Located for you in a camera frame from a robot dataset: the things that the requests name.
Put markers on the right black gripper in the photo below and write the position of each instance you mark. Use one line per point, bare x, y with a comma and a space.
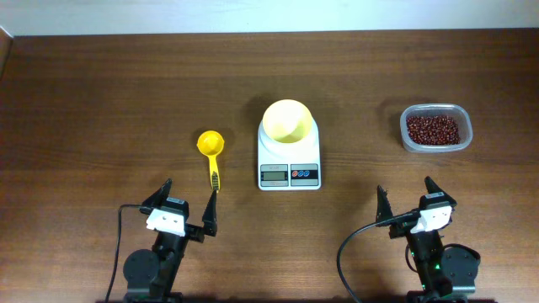
384, 210

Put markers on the red adzuki beans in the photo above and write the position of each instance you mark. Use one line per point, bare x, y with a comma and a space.
438, 130

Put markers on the white digital kitchen scale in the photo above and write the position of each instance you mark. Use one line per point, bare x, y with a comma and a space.
289, 166

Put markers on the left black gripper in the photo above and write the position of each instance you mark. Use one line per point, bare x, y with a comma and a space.
208, 221

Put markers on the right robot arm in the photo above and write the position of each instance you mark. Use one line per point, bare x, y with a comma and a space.
446, 272

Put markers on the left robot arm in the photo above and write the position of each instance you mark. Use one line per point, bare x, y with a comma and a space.
150, 273

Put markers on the yellow plastic bowl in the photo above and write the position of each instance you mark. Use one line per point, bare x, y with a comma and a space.
287, 121

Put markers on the yellow measuring scoop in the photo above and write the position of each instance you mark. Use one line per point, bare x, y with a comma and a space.
211, 144

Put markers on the clear plastic bean container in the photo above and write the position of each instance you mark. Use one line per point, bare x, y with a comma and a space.
456, 112

